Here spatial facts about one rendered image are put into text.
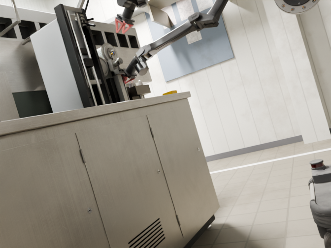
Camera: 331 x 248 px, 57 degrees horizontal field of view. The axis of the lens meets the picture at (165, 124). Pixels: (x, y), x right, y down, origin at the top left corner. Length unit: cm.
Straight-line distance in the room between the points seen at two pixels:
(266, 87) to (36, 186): 356
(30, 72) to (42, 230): 110
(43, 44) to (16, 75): 23
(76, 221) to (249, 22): 365
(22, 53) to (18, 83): 19
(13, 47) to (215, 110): 306
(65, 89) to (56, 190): 75
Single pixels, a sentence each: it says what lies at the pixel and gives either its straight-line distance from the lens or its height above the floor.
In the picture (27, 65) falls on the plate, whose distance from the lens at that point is 197.
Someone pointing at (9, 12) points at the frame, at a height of 161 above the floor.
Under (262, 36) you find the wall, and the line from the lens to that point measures 431.
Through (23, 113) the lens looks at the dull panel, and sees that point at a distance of 185.
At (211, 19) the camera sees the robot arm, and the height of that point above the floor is 121.
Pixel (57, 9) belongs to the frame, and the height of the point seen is 142.
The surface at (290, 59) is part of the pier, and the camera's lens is 401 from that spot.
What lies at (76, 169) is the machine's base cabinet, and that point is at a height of 68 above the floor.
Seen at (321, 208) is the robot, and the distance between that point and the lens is 142.
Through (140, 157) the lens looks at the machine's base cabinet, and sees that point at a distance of 148.
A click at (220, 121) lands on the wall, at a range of 440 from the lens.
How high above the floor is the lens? 76
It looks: 1 degrees down
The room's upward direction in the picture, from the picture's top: 17 degrees counter-clockwise
